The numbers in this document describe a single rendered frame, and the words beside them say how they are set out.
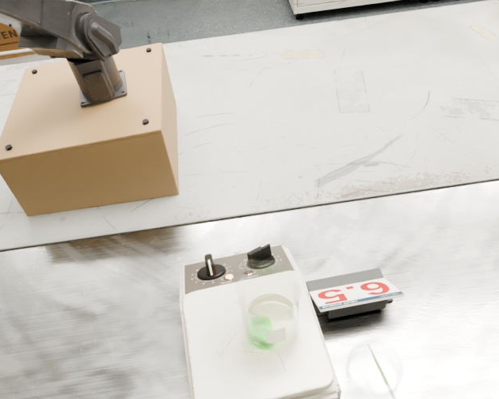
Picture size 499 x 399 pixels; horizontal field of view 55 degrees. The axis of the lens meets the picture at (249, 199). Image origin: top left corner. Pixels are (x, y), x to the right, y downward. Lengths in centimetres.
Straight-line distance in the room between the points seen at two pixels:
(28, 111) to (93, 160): 13
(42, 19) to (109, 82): 13
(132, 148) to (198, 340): 28
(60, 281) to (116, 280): 7
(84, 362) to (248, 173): 33
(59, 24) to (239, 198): 31
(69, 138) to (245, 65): 40
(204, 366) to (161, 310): 15
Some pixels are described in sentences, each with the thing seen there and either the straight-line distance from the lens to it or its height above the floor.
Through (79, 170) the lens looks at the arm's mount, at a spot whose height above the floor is 97.
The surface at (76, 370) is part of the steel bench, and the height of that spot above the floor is 90.
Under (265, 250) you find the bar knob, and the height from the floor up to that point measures 96.
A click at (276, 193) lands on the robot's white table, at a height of 90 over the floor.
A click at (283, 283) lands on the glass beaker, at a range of 42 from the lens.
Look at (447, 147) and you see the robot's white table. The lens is 77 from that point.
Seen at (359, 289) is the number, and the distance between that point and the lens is 56.
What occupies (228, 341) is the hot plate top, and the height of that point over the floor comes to 99.
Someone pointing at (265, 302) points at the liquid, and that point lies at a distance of 44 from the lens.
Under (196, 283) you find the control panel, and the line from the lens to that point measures 53.
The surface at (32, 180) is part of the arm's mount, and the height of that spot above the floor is 97.
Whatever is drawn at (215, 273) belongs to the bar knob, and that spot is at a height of 96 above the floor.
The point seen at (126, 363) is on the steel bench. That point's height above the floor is 90.
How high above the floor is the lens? 139
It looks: 48 degrees down
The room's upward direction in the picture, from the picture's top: 7 degrees counter-clockwise
